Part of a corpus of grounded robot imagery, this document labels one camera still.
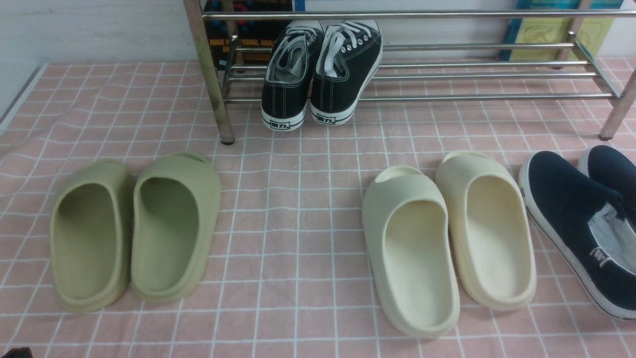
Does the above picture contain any left navy slip-on shoe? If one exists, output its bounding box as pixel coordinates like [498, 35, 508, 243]
[519, 151, 636, 320]

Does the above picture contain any navy slip-on shoe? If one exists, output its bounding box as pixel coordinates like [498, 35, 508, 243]
[577, 145, 636, 225]
[519, 151, 636, 320]

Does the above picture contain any black image processing book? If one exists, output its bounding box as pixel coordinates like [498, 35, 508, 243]
[205, 0, 305, 71]

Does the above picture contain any right cream foam slipper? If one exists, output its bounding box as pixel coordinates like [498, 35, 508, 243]
[435, 150, 537, 311]

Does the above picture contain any left cream foam slipper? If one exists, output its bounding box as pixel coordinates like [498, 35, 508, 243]
[362, 166, 460, 339]

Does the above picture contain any black canvas sneaker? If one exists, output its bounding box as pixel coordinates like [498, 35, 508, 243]
[261, 20, 324, 132]
[310, 19, 383, 125]

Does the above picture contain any steel shoe rack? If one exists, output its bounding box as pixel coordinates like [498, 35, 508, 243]
[183, 0, 635, 145]

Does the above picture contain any left green foam slipper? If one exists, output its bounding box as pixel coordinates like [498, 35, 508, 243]
[50, 160, 135, 313]

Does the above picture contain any green foam slipper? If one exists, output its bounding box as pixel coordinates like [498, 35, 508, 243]
[50, 160, 135, 313]
[131, 152, 221, 304]

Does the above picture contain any right navy slip-on shoe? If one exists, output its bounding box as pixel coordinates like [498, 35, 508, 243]
[577, 145, 636, 225]

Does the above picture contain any cream foam slipper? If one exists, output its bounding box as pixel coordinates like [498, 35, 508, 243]
[362, 166, 460, 339]
[435, 150, 537, 311]

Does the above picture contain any right green foam slipper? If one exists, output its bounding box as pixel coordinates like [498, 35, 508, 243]
[131, 152, 221, 304]

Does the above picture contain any teal and yellow book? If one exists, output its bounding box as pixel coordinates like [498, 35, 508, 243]
[498, 0, 614, 61]

